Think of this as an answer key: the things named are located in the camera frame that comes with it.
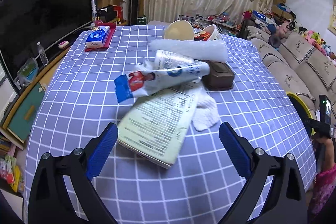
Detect black tower fan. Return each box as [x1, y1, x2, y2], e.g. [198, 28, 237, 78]
[128, 0, 139, 26]

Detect red tray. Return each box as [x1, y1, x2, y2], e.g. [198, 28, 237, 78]
[84, 23, 117, 52]

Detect clear water bottle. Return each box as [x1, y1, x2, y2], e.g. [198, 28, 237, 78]
[37, 42, 49, 66]

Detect green tv cabinet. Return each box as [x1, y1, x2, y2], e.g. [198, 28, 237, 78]
[1, 42, 73, 149]

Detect pink soap dish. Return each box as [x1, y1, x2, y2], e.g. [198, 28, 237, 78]
[58, 41, 69, 49]

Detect person right hand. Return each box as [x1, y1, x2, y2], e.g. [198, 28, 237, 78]
[314, 133, 335, 172]

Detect cardboard boxes by tv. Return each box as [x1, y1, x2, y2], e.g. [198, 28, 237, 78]
[95, 0, 126, 23]

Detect blue white snack bag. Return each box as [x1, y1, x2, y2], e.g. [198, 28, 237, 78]
[114, 61, 210, 103]

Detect cream printed paper box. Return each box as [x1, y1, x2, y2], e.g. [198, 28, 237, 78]
[118, 82, 202, 169]

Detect beige sofa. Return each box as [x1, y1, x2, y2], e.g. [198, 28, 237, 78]
[245, 26, 335, 124]

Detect clear glass fish bowl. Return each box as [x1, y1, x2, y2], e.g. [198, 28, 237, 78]
[17, 57, 39, 87]

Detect paper bowl with red trash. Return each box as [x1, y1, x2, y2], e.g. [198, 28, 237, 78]
[194, 24, 219, 41]

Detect toys on floor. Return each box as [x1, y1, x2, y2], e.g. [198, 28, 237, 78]
[178, 12, 240, 36]

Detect stacked cardboard boxes corner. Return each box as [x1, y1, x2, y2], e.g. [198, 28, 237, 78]
[273, 0, 287, 12]

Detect pile of plush toys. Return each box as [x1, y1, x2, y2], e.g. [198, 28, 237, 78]
[265, 3, 336, 60]

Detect large black television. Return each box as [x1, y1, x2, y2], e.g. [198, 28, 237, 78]
[1, 0, 92, 92]

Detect beige paper bowl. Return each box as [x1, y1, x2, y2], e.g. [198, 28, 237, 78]
[163, 20, 194, 40]

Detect blue checkered tablecloth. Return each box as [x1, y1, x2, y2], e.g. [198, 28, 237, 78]
[24, 26, 316, 223]

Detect yellow rim trash bin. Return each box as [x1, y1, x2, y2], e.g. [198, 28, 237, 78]
[286, 92, 314, 137]

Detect brown plastic box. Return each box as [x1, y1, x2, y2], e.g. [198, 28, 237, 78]
[202, 60, 235, 91]

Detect blue tissue pack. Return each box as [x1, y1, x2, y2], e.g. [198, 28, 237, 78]
[85, 26, 110, 49]

